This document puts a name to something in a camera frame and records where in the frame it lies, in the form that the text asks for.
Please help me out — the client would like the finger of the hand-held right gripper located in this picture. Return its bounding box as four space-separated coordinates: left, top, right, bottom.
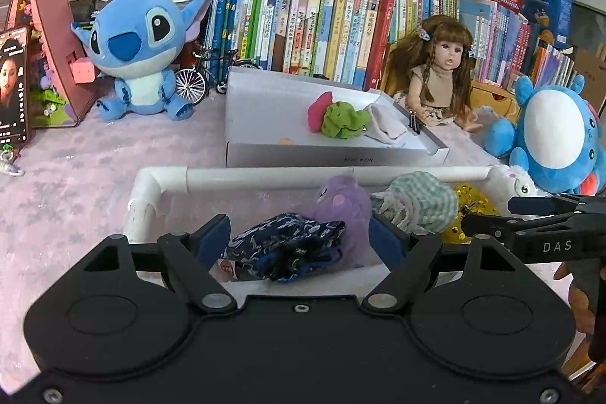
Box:
461 215 526 244
508 194 606 218

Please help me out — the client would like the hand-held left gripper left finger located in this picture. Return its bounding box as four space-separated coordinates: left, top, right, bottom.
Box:
90 215 237 315

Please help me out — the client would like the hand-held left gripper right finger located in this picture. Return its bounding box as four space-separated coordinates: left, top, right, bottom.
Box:
362 215 522 315

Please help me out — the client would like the gold sequin scrunchie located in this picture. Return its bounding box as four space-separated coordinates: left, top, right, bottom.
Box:
440 181 500 246

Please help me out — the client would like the green checked scrunchie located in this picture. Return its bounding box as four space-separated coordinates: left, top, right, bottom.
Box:
370 171 459 237

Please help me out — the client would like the purple plush toy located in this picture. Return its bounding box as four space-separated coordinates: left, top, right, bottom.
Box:
305 175 372 267

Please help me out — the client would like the white pipe frame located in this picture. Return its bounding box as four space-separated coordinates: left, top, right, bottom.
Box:
124 165 507 244

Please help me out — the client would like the dark blue patterned scrunchie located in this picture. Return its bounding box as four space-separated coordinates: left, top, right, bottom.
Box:
222 214 346 284

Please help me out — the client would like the lilac soft cloth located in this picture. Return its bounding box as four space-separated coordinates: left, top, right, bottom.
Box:
362 103 412 145

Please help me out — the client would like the green scrunchie with pink bow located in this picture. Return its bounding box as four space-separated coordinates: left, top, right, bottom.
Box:
307 92 372 140

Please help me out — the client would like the white cardboard box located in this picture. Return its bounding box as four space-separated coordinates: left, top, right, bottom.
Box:
225 67 450 168

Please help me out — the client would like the person's right hand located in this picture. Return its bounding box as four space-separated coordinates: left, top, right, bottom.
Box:
554 259 595 338

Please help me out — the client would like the small white plush toy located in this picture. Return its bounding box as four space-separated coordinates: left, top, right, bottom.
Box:
487 165 538 201

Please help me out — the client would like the round blue white plush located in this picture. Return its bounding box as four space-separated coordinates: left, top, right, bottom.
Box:
485 74 606 195

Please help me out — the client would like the white lace cloth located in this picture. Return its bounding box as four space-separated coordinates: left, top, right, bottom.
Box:
473 106 503 135

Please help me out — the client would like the wooden drawer box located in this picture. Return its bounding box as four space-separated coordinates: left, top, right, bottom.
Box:
469 80 519 121

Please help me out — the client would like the brown cardboard sheet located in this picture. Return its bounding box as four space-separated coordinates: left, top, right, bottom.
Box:
570 47 606 102

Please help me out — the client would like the pink star tablecloth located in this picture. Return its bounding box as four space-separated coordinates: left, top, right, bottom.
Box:
0 92 606 386

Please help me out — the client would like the miniature bicycle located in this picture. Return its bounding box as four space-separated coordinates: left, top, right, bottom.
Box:
174 44 261 104

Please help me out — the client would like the long-haired doll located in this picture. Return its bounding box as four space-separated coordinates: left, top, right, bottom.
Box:
386 15 479 133

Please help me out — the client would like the blue carton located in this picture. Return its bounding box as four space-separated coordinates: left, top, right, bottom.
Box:
518 0 576 50

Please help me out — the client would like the blue alien plush toy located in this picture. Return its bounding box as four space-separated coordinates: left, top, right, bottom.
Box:
71 0 216 122

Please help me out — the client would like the row of upright books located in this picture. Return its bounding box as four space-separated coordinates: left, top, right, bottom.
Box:
203 0 576 90

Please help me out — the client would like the smartphone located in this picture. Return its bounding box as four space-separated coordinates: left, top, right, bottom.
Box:
0 25 31 144

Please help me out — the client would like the pink wooden house model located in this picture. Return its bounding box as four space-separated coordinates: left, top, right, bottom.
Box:
5 0 100 128

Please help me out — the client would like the keychain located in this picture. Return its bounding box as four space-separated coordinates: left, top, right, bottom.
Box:
0 144 25 178

